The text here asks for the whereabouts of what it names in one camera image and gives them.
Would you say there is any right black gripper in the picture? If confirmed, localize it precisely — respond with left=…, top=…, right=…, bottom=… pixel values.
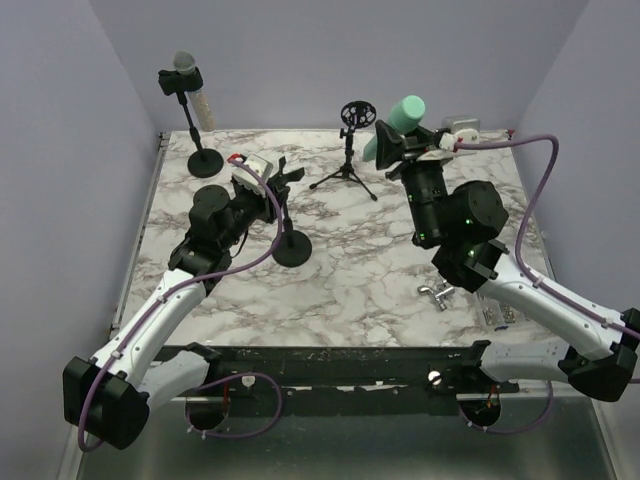
left=374, top=116, right=450, bottom=244

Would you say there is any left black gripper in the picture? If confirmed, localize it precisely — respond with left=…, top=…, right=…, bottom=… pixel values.
left=220, top=179, right=289, bottom=250

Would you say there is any mint green microphone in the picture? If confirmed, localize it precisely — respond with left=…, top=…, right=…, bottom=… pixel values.
left=362, top=95, right=426, bottom=162

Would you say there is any black tripod shock mount stand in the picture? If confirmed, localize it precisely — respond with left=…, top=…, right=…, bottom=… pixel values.
left=309, top=100, right=378, bottom=201

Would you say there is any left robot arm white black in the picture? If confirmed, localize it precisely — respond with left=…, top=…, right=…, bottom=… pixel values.
left=63, top=154, right=305, bottom=453

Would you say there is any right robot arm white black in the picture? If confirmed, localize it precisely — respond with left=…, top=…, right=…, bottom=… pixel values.
left=375, top=120, right=639, bottom=402

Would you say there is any black round base clip stand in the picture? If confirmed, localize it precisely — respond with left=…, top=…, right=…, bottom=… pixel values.
left=158, top=70, right=223, bottom=178

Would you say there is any glitter silver mesh microphone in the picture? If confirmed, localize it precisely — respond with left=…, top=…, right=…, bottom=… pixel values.
left=173, top=51, right=216, bottom=132

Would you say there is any chrome faucet fitting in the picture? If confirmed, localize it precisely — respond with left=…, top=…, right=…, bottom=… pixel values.
left=417, top=280, right=455, bottom=311

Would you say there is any clear screw organizer box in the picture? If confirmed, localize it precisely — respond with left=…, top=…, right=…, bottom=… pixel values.
left=475, top=294, right=529, bottom=332

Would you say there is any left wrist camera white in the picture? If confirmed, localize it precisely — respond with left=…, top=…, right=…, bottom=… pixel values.
left=228, top=154, right=276, bottom=198

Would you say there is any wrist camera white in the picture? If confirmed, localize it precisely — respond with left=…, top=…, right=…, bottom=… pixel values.
left=437, top=116, right=480, bottom=152
left=228, top=154, right=276, bottom=198

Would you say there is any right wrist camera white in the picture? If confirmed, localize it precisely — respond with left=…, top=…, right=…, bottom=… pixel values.
left=437, top=116, right=480, bottom=152

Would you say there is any aluminium extrusion frame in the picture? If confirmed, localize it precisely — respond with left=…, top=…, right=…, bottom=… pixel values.
left=56, top=131, right=171, bottom=479

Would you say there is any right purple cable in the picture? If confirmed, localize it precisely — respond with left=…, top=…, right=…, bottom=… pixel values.
left=452, top=133, right=640, bottom=435

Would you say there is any purple cable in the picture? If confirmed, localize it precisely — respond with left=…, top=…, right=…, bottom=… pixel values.
left=77, top=154, right=284, bottom=454
left=452, top=133, right=640, bottom=435

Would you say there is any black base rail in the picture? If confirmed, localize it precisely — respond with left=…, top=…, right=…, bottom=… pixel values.
left=152, top=341, right=519, bottom=417

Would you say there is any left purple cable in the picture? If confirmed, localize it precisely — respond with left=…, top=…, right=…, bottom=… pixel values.
left=77, top=154, right=284, bottom=454

